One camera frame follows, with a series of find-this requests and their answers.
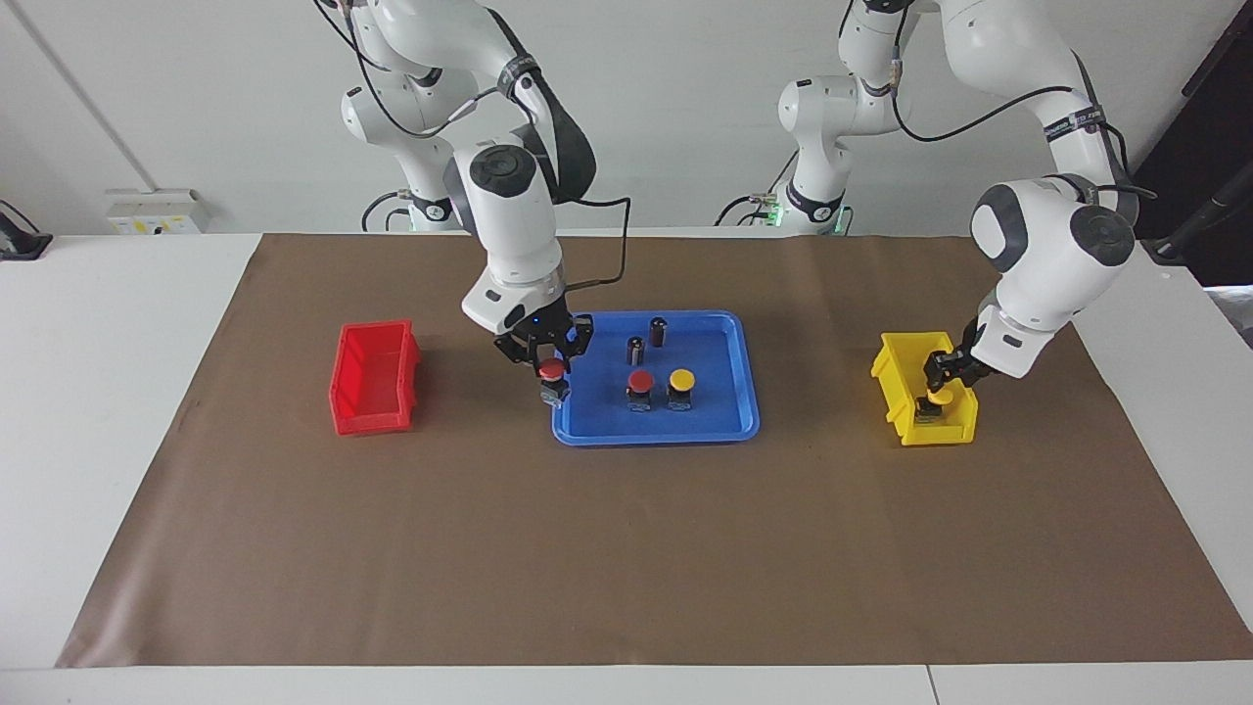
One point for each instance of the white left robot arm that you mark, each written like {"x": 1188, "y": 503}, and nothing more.
{"x": 1038, "y": 264}

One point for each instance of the grey metal frame piece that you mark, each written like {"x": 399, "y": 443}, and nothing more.
{"x": 1235, "y": 313}

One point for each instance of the black stand foot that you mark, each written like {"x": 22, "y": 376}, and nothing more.
{"x": 20, "y": 245}

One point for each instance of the white power socket box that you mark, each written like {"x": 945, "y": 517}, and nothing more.
{"x": 157, "y": 211}

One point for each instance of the red push button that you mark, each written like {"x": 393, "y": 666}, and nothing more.
{"x": 640, "y": 380}
{"x": 553, "y": 369}

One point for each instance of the blue plastic tray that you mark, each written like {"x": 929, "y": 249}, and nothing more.
{"x": 724, "y": 421}

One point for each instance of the black cylinder part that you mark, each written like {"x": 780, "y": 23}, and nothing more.
{"x": 635, "y": 351}
{"x": 658, "y": 331}

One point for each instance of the brown paper table mat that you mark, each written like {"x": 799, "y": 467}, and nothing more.
{"x": 626, "y": 548}

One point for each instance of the red plastic bin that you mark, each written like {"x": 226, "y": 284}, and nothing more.
{"x": 372, "y": 377}

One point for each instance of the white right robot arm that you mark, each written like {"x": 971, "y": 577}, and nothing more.
{"x": 514, "y": 225}

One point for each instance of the black camera stand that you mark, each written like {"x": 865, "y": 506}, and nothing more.
{"x": 1209, "y": 220}

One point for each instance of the yellow push button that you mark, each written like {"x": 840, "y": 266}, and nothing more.
{"x": 938, "y": 399}
{"x": 682, "y": 378}

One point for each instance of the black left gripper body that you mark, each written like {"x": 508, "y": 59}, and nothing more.
{"x": 954, "y": 367}

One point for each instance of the yellow plastic bin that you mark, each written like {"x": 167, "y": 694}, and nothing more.
{"x": 896, "y": 377}

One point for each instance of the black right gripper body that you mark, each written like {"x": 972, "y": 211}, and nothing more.
{"x": 543, "y": 338}

